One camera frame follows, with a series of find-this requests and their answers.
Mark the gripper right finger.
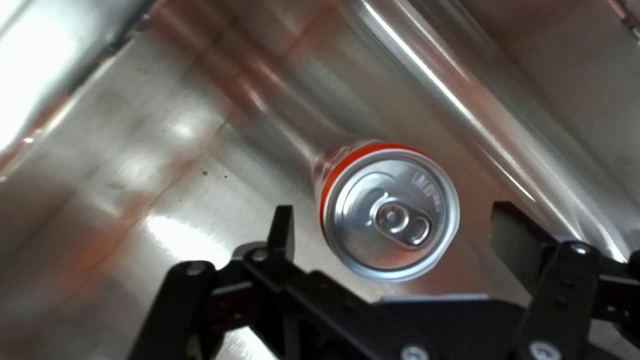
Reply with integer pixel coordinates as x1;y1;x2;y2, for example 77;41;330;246
489;201;640;360

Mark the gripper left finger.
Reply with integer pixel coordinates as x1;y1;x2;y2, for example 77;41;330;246
128;204;417;360

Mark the red drink can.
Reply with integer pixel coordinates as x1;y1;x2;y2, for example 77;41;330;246
312;139;461;283

